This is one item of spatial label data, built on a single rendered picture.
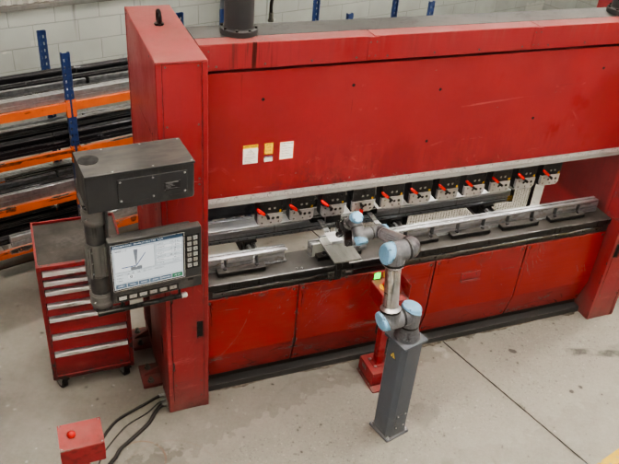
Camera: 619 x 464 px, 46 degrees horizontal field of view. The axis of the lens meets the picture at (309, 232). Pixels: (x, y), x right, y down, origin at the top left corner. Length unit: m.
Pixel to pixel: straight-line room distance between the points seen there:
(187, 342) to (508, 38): 2.57
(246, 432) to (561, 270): 2.60
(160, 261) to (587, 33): 2.86
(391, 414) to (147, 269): 1.83
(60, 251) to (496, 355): 3.07
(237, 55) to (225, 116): 0.34
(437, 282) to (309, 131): 1.55
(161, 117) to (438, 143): 1.78
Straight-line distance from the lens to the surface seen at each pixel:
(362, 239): 4.21
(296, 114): 4.06
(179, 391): 4.72
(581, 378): 5.60
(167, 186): 3.42
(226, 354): 4.76
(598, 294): 6.01
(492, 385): 5.30
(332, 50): 3.97
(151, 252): 3.57
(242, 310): 4.55
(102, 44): 8.18
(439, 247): 4.91
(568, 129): 5.15
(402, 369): 4.35
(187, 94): 3.60
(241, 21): 3.84
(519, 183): 5.12
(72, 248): 4.56
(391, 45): 4.12
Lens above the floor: 3.57
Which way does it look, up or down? 34 degrees down
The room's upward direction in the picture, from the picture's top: 5 degrees clockwise
